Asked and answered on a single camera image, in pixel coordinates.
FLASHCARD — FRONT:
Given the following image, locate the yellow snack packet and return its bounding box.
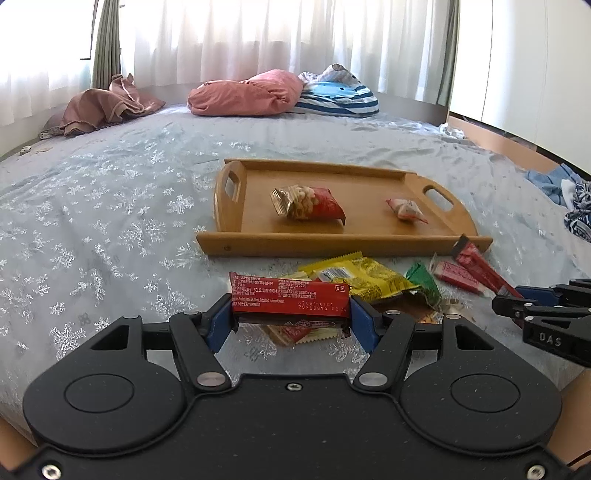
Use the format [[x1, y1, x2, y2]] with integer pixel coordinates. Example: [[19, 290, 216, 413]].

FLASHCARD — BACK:
[[298, 252, 419, 302]]

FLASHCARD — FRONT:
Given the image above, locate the long red snack bar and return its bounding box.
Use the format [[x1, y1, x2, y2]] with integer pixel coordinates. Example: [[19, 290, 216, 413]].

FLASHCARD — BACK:
[[229, 272, 349, 319]]

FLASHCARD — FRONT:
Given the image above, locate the green snack packet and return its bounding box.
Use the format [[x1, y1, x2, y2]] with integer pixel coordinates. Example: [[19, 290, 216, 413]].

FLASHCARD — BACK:
[[405, 261, 442, 309]]

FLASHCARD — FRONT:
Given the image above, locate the red cracker packet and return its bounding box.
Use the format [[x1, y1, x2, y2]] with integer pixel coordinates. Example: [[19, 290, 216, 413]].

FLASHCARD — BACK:
[[260, 324, 342, 347]]

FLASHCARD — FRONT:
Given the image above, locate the small red wafer packet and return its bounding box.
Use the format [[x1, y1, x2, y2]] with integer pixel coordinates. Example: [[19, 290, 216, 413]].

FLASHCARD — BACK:
[[430, 256, 486, 295]]

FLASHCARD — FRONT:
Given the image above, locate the slim red snack stick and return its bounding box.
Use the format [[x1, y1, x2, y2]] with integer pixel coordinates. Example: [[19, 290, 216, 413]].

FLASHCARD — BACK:
[[452, 235, 523, 298]]

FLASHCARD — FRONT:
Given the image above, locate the beige cake packet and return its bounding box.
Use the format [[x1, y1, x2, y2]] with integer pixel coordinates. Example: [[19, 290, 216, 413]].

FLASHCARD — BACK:
[[386, 198, 428, 224]]

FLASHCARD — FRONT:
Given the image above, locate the red peanut bag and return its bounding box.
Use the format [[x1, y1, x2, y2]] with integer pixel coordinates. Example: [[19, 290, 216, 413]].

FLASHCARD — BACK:
[[270, 184, 346, 225]]

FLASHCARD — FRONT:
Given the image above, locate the brown open wrapper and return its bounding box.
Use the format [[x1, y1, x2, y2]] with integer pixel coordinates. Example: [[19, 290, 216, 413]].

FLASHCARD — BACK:
[[370, 291, 443, 324]]

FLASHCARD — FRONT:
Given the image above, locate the blue clothes pile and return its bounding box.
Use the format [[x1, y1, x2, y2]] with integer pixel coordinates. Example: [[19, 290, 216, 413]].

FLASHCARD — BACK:
[[526, 164, 591, 242]]

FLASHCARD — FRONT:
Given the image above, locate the wooden serving tray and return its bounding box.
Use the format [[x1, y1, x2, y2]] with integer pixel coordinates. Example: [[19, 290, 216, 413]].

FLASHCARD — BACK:
[[197, 159, 493, 258]]

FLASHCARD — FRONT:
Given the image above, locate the grey snowflake bed sheet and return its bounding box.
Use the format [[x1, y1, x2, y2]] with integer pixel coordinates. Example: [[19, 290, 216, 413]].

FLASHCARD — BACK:
[[1, 107, 590, 430]]

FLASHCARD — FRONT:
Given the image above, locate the white crumpled tissue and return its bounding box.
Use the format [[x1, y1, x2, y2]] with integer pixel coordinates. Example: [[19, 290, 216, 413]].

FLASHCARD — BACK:
[[439, 123, 473, 144]]

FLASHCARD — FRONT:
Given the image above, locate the blue striped pillow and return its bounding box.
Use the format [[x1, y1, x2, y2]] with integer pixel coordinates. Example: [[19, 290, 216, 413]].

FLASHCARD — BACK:
[[293, 64, 380, 117]]

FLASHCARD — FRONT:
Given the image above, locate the mauve crumpled cloth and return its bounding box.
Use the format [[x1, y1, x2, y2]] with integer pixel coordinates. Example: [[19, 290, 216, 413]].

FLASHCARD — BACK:
[[42, 74, 165, 137]]

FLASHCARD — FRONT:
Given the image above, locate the pink pillow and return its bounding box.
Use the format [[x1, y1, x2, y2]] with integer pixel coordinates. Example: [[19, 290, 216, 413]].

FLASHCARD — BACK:
[[187, 69, 304, 117]]

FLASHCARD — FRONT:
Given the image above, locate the white sheer curtain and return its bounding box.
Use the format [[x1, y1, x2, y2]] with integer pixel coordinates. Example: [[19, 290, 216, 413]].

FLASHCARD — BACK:
[[1, 1, 458, 126]]

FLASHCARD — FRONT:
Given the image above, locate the olive drape curtain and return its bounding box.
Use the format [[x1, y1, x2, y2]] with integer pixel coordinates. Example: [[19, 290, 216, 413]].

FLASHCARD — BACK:
[[91, 0, 121, 90]]

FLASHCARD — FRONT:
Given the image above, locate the wooden bed frame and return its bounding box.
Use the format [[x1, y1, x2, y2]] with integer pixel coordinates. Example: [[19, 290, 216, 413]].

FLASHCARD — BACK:
[[448, 113, 560, 174]]

